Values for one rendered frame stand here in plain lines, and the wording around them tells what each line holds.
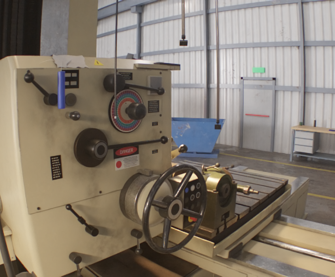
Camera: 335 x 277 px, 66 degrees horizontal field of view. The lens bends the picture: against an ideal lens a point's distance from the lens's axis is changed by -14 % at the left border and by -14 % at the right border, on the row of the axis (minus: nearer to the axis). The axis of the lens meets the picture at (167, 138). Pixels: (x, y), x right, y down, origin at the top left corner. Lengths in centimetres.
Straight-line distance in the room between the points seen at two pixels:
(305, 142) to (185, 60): 531
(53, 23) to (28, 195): 108
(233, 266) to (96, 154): 120
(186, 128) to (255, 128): 241
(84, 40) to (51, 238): 122
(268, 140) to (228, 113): 166
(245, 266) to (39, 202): 132
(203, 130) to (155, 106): 628
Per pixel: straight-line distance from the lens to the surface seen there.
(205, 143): 761
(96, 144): 103
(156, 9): 1201
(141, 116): 113
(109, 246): 130
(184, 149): 142
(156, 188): 103
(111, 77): 109
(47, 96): 97
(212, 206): 164
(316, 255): 215
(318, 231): 243
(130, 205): 120
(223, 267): 193
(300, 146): 773
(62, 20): 182
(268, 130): 888
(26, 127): 99
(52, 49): 176
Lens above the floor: 177
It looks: 9 degrees down
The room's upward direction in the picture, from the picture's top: straight up
